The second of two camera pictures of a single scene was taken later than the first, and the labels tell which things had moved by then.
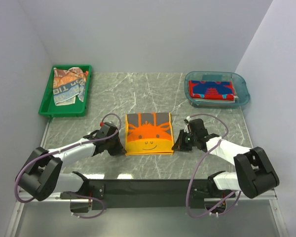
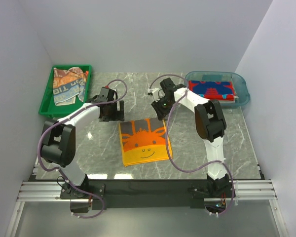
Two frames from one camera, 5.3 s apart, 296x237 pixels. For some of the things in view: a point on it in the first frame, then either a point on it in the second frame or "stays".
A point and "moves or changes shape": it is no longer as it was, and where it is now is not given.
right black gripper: x=180 y=145 -> x=161 y=113
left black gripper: x=119 y=149 -> x=118 y=115
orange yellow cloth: x=149 y=134 moves or changes shape
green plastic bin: x=49 y=107 stays
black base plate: x=162 y=193 stays
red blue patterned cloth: x=209 y=90 stays
